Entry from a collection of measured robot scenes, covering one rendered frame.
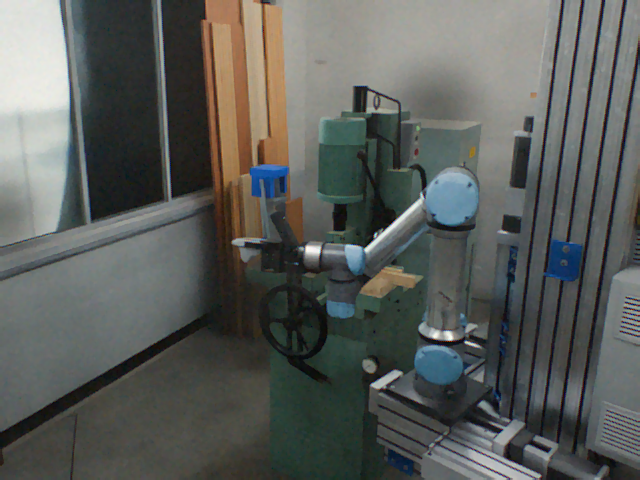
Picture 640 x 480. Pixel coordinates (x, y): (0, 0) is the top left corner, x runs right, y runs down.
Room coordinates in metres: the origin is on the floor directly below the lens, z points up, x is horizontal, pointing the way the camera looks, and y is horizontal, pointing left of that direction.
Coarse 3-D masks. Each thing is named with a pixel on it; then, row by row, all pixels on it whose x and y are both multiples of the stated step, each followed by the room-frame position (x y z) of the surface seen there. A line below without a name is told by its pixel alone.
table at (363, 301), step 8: (256, 264) 2.34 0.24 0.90; (248, 272) 2.29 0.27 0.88; (256, 272) 2.27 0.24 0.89; (264, 272) 2.26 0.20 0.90; (248, 280) 2.29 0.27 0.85; (256, 280) 2.27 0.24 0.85; (264, 280) 2.25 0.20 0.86; (272, 280) 2.23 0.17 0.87; (280, 280) 2.22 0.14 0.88; (392, 288) 2.10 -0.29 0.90; (400, 288) 2.16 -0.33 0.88; (280, 296) 2.10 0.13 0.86; (320, 296) 2.08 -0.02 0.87; (360, 296) 2.04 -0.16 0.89; (368, 296) 2.02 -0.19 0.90; (376, 296) 2.01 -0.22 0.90; (384, 296) 2.03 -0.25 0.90; (392, 296) 2.09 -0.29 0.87; (400, 296) 2.16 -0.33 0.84; (304, 304) 2.05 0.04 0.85; (360, 304) 2.04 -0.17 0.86; (368, 304) 2.02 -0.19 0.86; (376, 304) 2.01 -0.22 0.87; (384, 304) 2.03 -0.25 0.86
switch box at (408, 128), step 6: (402, 126) 2.44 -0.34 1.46; (408, 126) 2.43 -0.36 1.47; (414, 126) 2.44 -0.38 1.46; (420, 126) 2.49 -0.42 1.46; (402, 132) 2.44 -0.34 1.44; (408, 132) 2.43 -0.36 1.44; (414, 132) 2.44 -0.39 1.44; (420, 132) 2.50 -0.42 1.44; (402, 138) 2.44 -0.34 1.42; (408, 138) 2.43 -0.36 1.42; (414, 138) 2.45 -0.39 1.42; (420, 138) 2.50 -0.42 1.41; (402, 144) 2.44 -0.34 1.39; (408, 144) 2.43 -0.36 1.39; (414, 144) 2.45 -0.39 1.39; (402, 150) 2.44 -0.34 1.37; (408, 150) 2.43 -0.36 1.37; (402, 156) 2.44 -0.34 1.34; (408, 156) 2.43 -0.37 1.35
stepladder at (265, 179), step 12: (252, 168) 3.17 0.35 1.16; (264, 168) 3.16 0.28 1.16; (276, 168) 3.17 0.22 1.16; (288, 168) 3.24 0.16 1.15; (252, 180) 3.15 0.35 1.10; (264, 180) 3.12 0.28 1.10; (276, 180) 3.24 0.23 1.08; (252, 192) 3.15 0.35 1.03; (264, 192) 3.11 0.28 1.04; (276, 192) 3.24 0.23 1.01; (264, 204) 3.10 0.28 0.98; (276, 204) 3.14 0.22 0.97; (264, 216) 3.11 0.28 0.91; (264, 228) 3.11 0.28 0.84
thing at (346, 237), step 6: (348, 228) 2.31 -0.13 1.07; (354, 228) 2.32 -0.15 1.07; (330, 234) 2.24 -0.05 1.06; (336, 234) 2.23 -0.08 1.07; (342, 234) 2.23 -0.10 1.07; (348, 234) 2.27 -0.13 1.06; (354, 234) 2.31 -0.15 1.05; (330, 240) 2.24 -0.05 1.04; (336, 240) 2.22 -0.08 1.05; (342, 240) 2.22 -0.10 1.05; (348, 240) 2.27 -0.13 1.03; (354, 240) 2.31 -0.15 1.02
